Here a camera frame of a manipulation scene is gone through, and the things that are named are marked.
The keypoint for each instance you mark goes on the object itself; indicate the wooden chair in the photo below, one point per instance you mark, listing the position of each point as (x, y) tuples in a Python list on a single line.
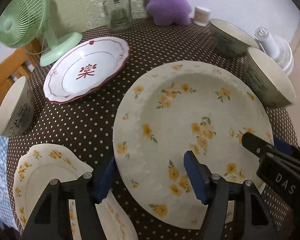
[(5, 72)]

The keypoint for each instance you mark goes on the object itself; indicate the glass jar with dark lid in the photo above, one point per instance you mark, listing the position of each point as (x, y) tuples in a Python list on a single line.
[(117, 12)]

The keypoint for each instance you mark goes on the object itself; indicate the cream bowl with green pattern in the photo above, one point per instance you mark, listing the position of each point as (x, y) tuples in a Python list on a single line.
[(15, 105), (270, 75), (230, 36)]

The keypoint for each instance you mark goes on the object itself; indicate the brown polka dot tablecloth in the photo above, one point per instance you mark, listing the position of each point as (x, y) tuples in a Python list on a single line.
[(90, 125)]

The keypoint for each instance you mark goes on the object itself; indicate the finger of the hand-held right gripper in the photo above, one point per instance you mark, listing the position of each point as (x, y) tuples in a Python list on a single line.
[(255, 145), (283, 146)]

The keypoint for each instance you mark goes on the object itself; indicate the white floor fan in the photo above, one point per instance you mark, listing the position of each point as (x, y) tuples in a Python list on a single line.
[(277, 50)]

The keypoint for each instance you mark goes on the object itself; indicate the cotton swab container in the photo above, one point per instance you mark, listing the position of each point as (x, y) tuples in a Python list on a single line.
[(202, 16)]

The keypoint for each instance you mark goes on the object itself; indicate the large yellow floral plate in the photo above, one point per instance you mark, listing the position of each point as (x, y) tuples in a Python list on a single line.
[(170, 120)]

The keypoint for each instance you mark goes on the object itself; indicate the white plate with red pattern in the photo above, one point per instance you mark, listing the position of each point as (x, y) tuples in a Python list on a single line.
[(72, 80)]

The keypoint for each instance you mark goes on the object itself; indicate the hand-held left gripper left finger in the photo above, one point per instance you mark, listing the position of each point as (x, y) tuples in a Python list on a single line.
[(106, 177)]

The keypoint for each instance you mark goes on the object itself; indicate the small scalloped yellow floral plate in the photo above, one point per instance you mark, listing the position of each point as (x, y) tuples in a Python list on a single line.
[(45, 170)]

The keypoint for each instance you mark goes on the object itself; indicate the purple plush toy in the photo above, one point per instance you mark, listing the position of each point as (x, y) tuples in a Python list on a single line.
[(167, 2)]

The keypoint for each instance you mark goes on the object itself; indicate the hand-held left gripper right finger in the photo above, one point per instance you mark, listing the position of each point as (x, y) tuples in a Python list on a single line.
[(193, 177)]

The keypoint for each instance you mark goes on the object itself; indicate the green desk fan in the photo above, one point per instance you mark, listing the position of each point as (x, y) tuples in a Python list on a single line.
[(20, 17)]

